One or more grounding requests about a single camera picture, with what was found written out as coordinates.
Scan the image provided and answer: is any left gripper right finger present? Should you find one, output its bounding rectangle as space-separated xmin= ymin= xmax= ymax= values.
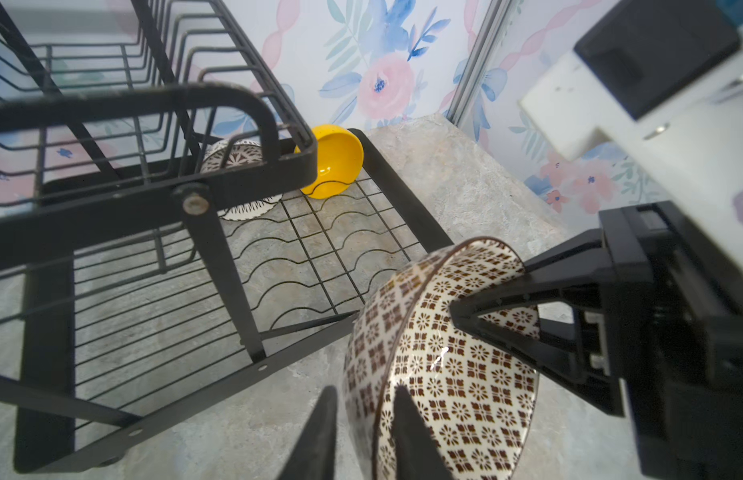
xmin=393 ymin=386 xmax=453 ymax=480

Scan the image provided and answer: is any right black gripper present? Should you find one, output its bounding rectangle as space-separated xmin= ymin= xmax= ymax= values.
xmin=451 ymin=201 xmax=743 ymax=479

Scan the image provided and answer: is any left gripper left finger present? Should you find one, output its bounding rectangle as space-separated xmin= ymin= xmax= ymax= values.
xmin=278 ymin=386 xmax=339 ymax=480

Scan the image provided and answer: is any orange dotted patterned bowl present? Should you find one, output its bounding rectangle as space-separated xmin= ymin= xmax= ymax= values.
xmin=342 ymin=237 xmax=539 ymax=479

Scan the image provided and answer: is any yellow bowl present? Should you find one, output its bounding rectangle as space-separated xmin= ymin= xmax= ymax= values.
xmin=301 ymin=124 xmax=365 ymax=200

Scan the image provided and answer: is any white red patterned bowl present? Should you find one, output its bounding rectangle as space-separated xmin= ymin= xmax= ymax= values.
xmin=201 ymin=140 xmax=282 ymax=222

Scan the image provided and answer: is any right aluminium corner post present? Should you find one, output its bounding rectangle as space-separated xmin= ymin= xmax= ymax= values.
xmin=447 ymin=0 xmax=521 ymax=127

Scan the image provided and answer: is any black wire dish rack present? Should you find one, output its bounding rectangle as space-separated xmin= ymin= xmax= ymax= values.
xmin=0 ymin=1 xmax=451 ymax=476

